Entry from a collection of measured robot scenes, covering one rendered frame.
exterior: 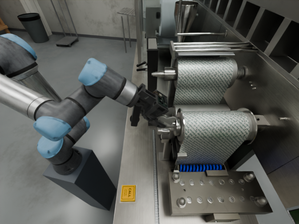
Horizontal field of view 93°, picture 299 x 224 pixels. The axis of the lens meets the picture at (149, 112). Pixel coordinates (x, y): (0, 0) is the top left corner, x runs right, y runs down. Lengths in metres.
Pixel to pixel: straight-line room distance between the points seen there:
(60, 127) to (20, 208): 1.78
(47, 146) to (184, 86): 0.69
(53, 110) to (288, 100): 0.71
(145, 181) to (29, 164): 1.77
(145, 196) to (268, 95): 0.70
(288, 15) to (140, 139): 0.86
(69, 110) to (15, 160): 2.10
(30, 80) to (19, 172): 1.73
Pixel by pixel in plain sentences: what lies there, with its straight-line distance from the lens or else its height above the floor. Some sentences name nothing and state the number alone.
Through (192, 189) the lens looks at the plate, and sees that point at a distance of 0.73.
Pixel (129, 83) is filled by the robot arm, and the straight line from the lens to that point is 0.42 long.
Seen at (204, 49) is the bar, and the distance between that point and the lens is 0.68.
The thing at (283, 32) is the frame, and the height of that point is 1.54.
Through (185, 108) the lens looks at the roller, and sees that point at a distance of 0.68.
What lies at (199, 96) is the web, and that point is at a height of 1.26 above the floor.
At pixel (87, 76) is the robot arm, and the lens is 0.40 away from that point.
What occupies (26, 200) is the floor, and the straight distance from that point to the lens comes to 2.16.
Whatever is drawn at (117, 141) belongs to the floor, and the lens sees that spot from 2.05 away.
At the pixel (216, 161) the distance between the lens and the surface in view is 0.78.
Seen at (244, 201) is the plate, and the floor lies 1.02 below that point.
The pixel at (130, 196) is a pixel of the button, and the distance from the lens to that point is 0.81.
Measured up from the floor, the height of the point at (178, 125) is 1.28.
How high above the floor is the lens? 1.71
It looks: 47 degrees down
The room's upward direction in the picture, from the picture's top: straight up
